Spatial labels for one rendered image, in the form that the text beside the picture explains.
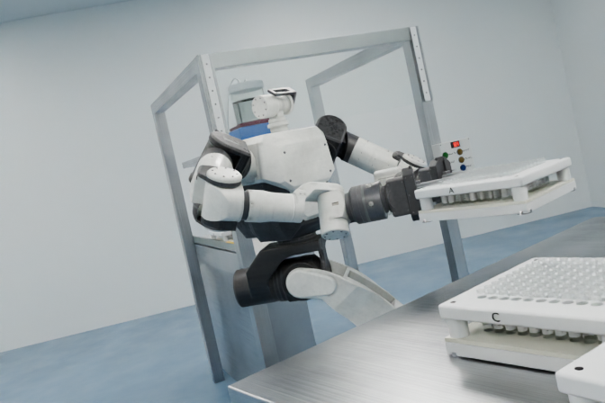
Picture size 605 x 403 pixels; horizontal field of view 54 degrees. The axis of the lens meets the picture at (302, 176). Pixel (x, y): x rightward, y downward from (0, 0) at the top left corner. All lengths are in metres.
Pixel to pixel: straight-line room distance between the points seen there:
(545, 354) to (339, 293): 0.99
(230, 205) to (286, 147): 0.38
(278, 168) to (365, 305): 0.46
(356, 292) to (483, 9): 5.11
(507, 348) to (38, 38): 5.59
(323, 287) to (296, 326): 1.01
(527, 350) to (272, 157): 0.98
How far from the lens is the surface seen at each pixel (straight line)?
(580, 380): 0.60
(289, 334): 2.69
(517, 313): 0.79
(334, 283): 1.69
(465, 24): 6.43
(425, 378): 0.82
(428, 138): 2.76
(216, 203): 1.31
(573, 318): 0.75
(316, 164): 1.69
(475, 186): 1.24
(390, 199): 1.34
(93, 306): 5.96
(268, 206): 1.31
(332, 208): 1.36
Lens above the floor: 1.14
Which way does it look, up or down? 2 degrees down
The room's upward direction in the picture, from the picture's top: 12 degrees counter-clockwise
